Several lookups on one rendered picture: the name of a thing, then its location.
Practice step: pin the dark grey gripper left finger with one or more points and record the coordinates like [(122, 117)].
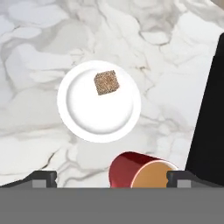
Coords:
[(43, 178)]

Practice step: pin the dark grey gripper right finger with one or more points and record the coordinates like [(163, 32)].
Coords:
[(182, 178)]

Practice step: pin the red cup of coffee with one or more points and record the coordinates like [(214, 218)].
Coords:
[(128, 172)]

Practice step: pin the brown sugar cube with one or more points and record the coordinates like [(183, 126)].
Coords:
[(106, 82)]

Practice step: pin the white saucer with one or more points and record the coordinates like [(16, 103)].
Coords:
[(99, 110)]

